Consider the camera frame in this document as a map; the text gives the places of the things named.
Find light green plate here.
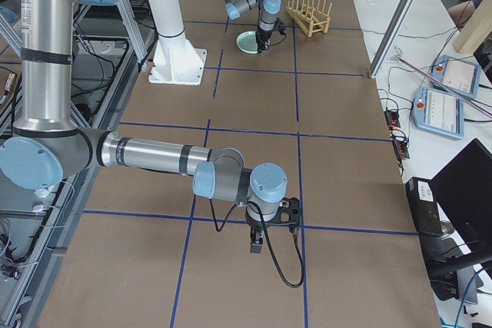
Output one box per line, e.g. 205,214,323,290
236,31,259,55

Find wooden dish rack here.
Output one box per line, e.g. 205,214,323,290
286,0,332,38

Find brown paper table cover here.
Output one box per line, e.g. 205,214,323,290
38,0,443,328

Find orange black power strip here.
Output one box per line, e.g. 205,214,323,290
384,109,401,128

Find black box with label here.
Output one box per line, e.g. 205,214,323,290
405,177,455,237

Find near teach pendant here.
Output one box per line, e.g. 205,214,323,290
412,87,464,140

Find teach pendant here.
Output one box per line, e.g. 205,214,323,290
430,55,481,98
412,87,464,140

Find far teach pendant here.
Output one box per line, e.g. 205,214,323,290
430,55,481,98

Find black laptop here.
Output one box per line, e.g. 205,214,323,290
427,138,491,278

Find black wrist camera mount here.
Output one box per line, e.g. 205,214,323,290
278,197,302,227

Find white pedestal column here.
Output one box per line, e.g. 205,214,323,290
148,0,207,86

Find aluminium frame post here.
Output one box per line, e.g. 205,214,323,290
368,0,415,78

